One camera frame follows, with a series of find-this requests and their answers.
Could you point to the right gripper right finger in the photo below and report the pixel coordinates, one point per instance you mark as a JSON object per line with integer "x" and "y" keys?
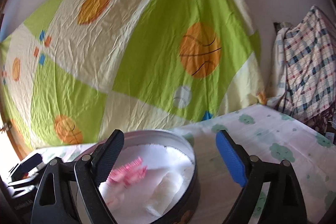
{"x": 284, "y": 202}

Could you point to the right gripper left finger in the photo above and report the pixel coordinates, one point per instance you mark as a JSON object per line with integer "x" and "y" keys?
{"x": 54, "y": 202}

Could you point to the white pink-trimmed towel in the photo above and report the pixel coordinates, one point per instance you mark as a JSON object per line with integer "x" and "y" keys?
{"x": 132, "y": 189}

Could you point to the cloud pattern table cloth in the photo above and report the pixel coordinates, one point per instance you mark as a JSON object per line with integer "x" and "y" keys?
{"x": 273, "y": 137}

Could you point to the round cookie tin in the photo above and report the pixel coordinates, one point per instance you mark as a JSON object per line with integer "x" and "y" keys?
{"x": 163, "y": 151}

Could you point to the plaid checked cloth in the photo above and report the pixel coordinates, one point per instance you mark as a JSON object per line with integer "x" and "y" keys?
{"x": 302, "y": 75}

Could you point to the green basketball pattern sheet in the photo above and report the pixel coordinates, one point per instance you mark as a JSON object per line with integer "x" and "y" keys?
{"x": 75, "y": 70}

